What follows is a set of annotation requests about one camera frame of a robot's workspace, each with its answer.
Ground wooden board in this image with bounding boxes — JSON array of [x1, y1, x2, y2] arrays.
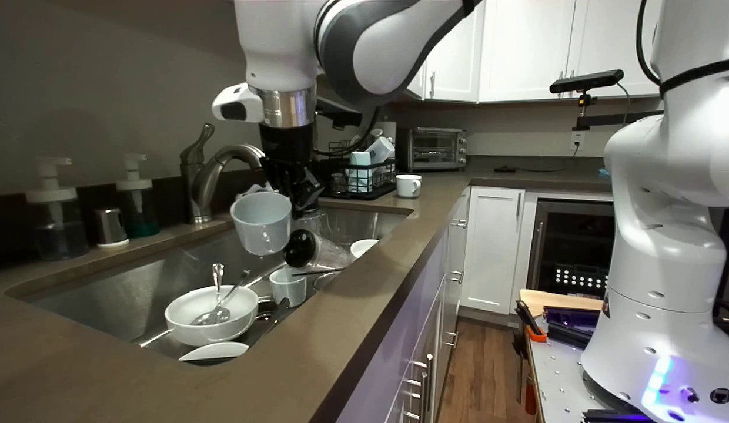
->
[[517, 287, 607, 315]]

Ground clear soap dispenser white pump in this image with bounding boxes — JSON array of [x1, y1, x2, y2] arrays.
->
[[24, 155, 92, 263]]

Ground white ceramic mug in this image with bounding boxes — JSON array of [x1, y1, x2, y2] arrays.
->
[[394, 171, 423, 200], [229, 188, 294, 259]]

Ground green soap dispenser white pump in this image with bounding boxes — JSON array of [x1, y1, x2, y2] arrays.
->
[[112, 151, 162, 239]]

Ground black base cable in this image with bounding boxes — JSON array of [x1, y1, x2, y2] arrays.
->
[[635, 0, 729, 98]]

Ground light blue container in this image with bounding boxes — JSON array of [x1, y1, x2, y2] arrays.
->
[[348, 147, 377, 195]]

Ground brushed metal faucet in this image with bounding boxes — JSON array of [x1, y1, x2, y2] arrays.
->
[[179, 120, 272, 227]]

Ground black camera on stand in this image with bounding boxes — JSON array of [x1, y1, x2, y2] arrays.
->
[[548, 68, 633, 131]]

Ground silver toaster oven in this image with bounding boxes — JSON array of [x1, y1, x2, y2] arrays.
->
[[406, 124, 470, 173]]

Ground white wall cabinets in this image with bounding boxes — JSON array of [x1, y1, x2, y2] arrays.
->
[[406, 0, 666, 102]]

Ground white round plate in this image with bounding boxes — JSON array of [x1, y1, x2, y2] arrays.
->
[[348, 237, 380, 260]]

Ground small white bowl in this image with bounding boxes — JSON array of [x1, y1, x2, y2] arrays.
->
[[177, 341, 251, 366]]

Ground lavender counter cabinet fronts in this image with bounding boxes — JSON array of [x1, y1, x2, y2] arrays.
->
[[337, 185, 472, 423]]

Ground orange black hand tool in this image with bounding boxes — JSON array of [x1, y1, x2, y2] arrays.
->
[[512, 299, 550, 344]]

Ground dark purple box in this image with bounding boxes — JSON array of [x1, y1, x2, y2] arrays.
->
[[544, 304, 601, 348]]

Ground white speckled robot table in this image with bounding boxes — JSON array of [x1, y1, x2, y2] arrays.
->
[[525, 330, 655, 423]]

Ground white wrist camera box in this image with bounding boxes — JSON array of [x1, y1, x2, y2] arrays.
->
[[210, 79, 265, 126]]

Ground small white cup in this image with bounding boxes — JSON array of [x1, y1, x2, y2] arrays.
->
[[269, 266, 310, 309]]

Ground stainless steel sink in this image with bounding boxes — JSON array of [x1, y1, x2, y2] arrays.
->
[[6, 196, 418, 370]]

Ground black round object in sink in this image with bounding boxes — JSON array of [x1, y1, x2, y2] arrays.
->
[[281, 227, 356, 277]]

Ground white ceramic bowl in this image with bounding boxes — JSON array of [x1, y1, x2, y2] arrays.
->
[[162, 281, 260, 349]]

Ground metal spoon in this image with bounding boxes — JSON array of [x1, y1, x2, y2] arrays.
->
[[193, 260, 250, 326]]

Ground white base cabinet door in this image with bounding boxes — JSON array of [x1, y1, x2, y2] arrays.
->
[[458, 182, 526, 315]]

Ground small metal cup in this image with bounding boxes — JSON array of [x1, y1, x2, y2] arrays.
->
[[92, 206, 131, 252]]

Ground black wire dish rack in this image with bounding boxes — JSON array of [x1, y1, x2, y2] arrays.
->
[[324, 131, 400, 202]]

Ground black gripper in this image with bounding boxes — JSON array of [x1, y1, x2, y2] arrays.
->
[[257, 122, 324, 221]]

